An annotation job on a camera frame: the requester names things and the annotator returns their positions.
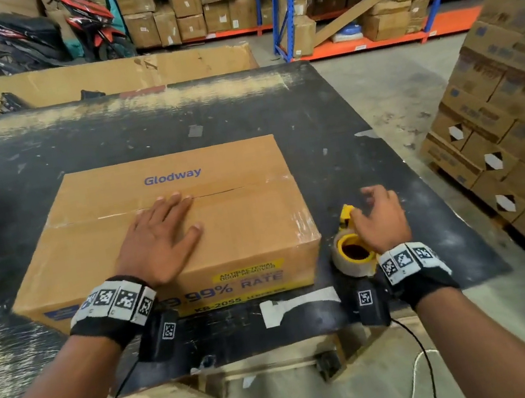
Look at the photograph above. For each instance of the black caster wheel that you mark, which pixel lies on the black caster wheel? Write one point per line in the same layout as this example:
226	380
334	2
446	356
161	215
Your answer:
328	365

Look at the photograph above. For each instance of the long cardboard plank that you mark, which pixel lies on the long cardboard plank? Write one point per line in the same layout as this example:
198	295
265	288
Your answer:
347	17

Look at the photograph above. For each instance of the stack of plain cardboard boxes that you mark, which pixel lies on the stack of plain cardboard boxes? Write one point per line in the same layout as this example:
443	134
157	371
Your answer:
186	13

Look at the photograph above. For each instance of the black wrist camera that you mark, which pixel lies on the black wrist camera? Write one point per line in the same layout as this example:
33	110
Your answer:
373	303
159	334

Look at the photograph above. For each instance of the person's right forearm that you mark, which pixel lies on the person's right forearm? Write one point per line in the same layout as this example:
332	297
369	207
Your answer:
489	354

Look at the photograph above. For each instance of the yellow tape dispenser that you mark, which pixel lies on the yellow tape dispenser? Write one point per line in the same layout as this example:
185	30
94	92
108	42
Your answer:
347	255

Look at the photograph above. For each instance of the person's right hand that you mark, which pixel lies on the person's right hand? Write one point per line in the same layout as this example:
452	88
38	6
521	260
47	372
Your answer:
387	228

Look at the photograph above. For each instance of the person's left thumb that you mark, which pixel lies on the person's left thumb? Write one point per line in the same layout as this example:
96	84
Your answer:
189	243

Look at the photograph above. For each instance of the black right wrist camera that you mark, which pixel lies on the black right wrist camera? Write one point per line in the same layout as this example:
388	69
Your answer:
373	303

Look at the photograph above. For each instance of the person's left middle finger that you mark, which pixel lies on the person's left middle finger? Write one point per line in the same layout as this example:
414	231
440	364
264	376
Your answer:
170	210

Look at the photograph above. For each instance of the person's left hand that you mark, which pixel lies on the person's left hand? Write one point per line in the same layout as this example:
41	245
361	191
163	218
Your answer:
150	250

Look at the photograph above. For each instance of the large flat cardboard sheet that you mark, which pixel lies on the large flat cardboard sheet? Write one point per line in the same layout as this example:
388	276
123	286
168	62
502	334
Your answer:
87	80

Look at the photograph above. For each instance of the brown printed cardboard box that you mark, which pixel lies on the brown printed cardboard box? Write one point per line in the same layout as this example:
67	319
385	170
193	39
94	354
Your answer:
247	229

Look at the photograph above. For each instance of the red and black scooter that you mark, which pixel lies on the red and black scooter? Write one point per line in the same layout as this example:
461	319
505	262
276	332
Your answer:
95	26

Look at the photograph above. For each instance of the blue and white bundle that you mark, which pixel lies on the blue and white bundle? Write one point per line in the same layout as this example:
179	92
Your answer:
347	33

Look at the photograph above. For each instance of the wooden table frame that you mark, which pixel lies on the wooden table frame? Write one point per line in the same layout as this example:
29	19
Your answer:
270	363

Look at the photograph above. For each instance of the marker-tagged right wrist band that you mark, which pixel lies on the marker-tagged right wrist band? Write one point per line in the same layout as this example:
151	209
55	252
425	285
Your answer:
414	264

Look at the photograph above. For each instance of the pallet stack of printed cartons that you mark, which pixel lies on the pallet stack of printed cartons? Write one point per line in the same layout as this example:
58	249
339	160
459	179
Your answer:
514	114

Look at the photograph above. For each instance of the marker-tagged wrist band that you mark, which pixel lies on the marker-tagged wrist band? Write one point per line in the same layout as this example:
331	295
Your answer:
114	301
414	264

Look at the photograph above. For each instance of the person's right thumb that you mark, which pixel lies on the person's right thumb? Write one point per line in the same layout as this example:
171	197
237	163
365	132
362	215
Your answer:
360	217

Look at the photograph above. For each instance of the marker-tagged left wrist band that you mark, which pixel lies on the marker-tagged left wrist band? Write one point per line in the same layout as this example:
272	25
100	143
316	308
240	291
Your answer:
114	301

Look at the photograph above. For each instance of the white tape strip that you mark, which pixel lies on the white tape strip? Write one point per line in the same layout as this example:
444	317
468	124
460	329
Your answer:
290	307

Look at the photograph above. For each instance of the person's left little finger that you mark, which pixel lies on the person's left little finger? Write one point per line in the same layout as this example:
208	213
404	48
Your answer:
142	222

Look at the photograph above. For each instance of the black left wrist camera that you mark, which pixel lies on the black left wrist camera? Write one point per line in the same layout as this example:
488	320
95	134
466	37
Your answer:
159	334

